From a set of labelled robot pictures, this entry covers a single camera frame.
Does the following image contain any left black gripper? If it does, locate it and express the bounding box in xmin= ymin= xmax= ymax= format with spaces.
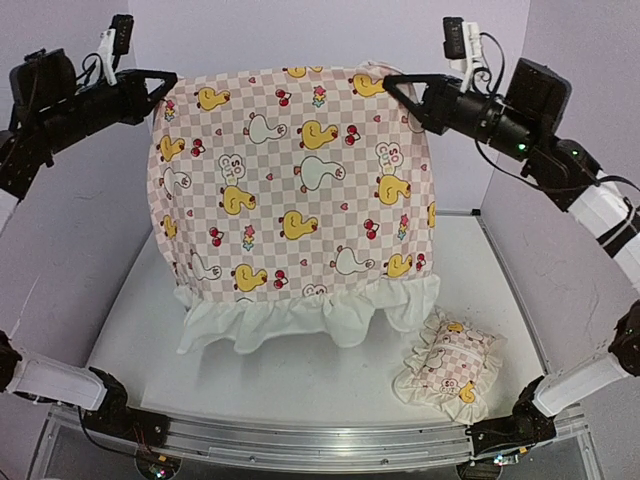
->
xmin=40 ymin=68 xmax=178 ymax=153

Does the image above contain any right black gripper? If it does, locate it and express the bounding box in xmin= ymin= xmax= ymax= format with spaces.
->
xmin=385 ymin=73 xmax=540 ymax=162

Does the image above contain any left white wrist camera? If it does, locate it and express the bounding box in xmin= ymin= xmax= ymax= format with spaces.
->
xmin=97 ymin=14 xmax=134 ymax=86

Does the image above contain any duck print ruffled pillow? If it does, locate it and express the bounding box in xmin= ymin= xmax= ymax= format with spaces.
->
xmin=392 ymin=307 xmax=507 ymax=425

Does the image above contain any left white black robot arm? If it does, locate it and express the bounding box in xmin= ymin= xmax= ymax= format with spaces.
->
xmin=1 ymin=49 xmax=177 ymax=447

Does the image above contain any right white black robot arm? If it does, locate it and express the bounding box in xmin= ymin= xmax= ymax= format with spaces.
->
xmin=383 ymin=58 xmax=639 ymax=458

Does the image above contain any duck print ruffled bed cover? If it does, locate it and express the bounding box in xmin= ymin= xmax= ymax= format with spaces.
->
xmin=147 ymin=62 xmax=439 ymax=354

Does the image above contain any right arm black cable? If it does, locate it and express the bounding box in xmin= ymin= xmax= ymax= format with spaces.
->
xmin=469 ymin=32 xmax=640 ymax=201

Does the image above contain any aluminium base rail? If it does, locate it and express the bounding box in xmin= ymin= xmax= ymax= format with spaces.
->
xmin=44 ymin=399 xmax=601 ymax=474

